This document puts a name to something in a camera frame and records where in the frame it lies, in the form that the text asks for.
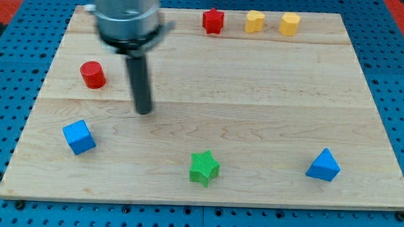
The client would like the blue triangle block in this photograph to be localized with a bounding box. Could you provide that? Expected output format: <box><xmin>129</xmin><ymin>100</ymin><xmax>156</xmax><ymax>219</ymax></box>
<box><xmin>306</xmin><ymin>148</ymin><xmax>341</xmax><ymax>181</ymax></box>

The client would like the blue cube block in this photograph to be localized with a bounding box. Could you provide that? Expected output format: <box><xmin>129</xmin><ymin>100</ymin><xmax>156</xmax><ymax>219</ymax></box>
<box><xmin>63</xmin><ymin>119</ymin><xmax>96</xmax><ymax>155</ymax></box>

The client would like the yellow heart block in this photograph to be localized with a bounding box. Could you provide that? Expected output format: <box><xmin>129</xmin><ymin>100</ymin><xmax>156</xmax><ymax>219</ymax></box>
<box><xmin>244</xmin><ymin>10</ymin><xmax>265</xmax><ymax>34</ymax></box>

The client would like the green star block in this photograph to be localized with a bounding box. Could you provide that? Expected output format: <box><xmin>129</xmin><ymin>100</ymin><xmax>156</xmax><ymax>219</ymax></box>
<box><xmin>189</xmin><ymin>150</ymin><xmax>220</xmax><ymax>188</ymax></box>

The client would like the red star block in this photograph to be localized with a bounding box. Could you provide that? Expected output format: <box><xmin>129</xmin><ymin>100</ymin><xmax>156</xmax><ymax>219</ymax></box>
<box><xmin>202</xmin><ymin>8</ymin><xmax>225</xmax><ymax>34</ymax></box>

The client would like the yellow hexagon block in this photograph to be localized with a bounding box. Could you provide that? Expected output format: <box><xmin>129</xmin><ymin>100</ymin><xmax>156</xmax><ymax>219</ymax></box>
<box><xmin>279</xmin><ymin>12</ymin><xmax>301</xmax><ymax>36</ymax></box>

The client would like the red cylinder block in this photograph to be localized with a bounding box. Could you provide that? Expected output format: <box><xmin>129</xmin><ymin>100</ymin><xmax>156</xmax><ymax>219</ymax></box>
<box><xmin>79</xmin><ymin>61</ymin><xmax>106</xmax><ymax>89</ymax></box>

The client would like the wooden board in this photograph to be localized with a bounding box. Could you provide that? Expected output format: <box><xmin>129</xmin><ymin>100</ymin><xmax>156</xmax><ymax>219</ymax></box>
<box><xmin>0</xmin><ymin>6</ymin><xmax>404</xmax><ymax>211</ymax></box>

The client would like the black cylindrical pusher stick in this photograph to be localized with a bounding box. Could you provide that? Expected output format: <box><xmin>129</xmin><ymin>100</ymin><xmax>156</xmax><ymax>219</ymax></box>
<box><xmin>126</xmin><ymin>55</ymin><xmax>153</xmax><ymax>115</ymax></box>

